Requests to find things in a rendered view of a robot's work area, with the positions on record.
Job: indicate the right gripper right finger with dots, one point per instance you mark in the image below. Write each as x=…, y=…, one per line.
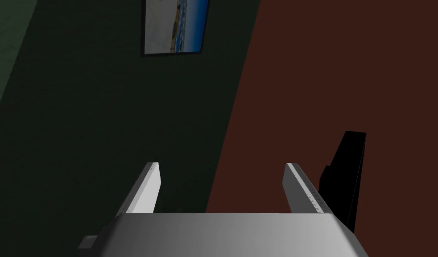
x=304, y=194

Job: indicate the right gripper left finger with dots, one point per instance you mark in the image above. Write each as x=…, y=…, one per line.
x=144, y=194

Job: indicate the black flat box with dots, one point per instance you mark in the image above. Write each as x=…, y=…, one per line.
x=344, y=178

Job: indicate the framed beach picture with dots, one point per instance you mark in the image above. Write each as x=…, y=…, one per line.
x=176, y=26

